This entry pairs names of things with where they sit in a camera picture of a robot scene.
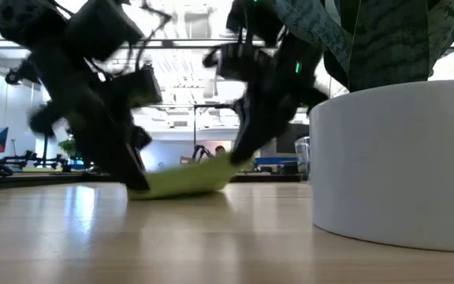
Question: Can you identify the small green potted plant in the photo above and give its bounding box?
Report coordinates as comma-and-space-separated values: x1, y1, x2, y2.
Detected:
58, 138, 79, 161

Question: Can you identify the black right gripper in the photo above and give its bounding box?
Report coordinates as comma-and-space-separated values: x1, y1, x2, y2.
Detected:
229, 33, 329, 166

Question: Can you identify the black ceiling spotlight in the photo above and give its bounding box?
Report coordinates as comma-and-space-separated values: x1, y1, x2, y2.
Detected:
5, 67, 24, 87

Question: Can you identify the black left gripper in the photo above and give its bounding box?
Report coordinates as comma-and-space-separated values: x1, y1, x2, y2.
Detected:
28, 58, 153, 192

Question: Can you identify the snake plant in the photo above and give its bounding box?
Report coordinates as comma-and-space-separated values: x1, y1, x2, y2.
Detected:
272, 0, 454, 253

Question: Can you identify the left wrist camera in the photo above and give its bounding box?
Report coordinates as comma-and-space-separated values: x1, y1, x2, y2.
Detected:
108, 65, 164, 111

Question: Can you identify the clear plastic bin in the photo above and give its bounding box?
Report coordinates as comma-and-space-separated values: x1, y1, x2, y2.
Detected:
294, 136, 311, 182

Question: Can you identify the black aluminium table frame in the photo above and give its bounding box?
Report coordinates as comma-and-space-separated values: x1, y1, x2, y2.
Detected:
0, 171, 311, 192

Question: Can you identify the yellow-green microfiber towel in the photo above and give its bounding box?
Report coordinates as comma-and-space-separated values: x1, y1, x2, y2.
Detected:
127, 152, 247, 201

